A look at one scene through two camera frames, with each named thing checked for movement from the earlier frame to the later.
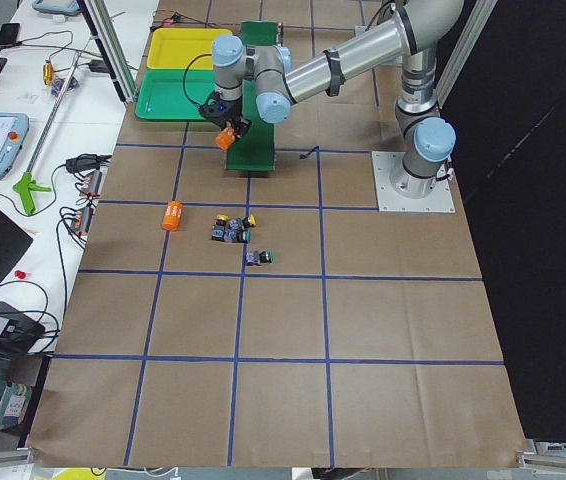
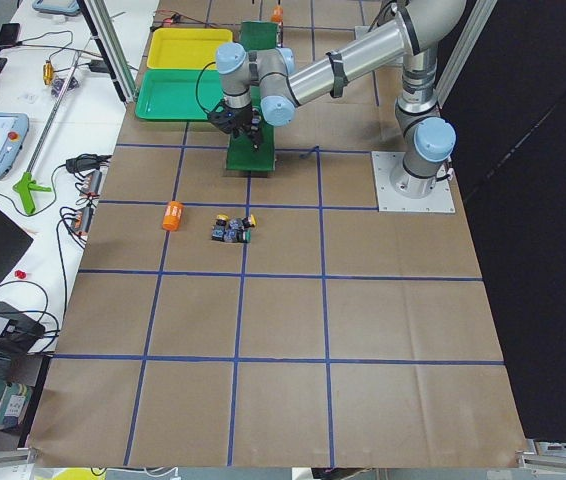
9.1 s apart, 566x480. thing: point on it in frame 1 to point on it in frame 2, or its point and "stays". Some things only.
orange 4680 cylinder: [225, 138] to [277, 13]
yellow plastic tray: [176, 47] stays
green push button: [242, 235] stays
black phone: [8, 34] stays
